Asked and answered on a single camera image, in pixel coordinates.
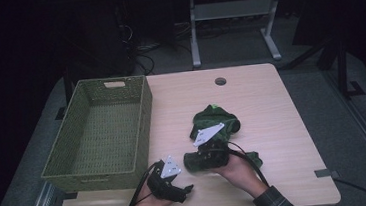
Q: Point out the grey tape piece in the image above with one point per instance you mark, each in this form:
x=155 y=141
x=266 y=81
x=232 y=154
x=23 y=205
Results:
x=324 y=172

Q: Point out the green woven basket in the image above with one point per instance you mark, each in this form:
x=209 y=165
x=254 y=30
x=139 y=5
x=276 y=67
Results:
x=69 y=133

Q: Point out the person's right hand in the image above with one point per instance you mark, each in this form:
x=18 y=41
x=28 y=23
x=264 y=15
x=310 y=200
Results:
x=240 y=175

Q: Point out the grey metal desk frame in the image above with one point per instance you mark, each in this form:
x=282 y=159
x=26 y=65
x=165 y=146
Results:
x=229 y=10

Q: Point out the green fluffy cloth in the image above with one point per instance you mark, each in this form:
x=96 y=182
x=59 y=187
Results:
x=215 y=116

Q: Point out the black metal stand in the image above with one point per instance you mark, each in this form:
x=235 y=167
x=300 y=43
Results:
x=68 y=89
x=342 y=69

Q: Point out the grey table grommet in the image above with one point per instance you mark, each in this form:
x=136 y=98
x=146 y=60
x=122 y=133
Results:
x=220 y=81

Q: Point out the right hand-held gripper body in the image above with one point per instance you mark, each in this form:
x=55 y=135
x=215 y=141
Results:
x=214 y=153

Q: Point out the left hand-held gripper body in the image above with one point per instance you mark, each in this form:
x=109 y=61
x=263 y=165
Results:
x=163 y=188

